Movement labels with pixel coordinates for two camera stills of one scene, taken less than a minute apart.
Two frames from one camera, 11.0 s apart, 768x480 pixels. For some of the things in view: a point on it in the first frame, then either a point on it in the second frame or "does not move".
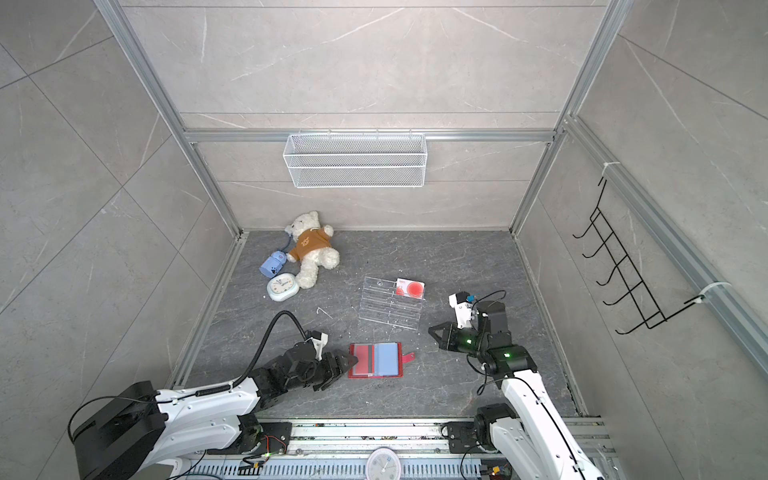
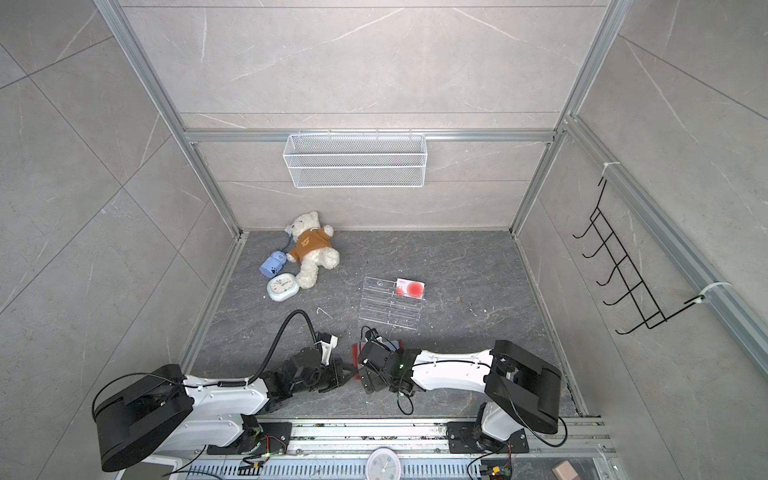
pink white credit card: (410, 288) does not move
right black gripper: (449, 340) -> (375, 384)
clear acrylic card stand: (380, 303) does not move
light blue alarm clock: (282, 287) does not move
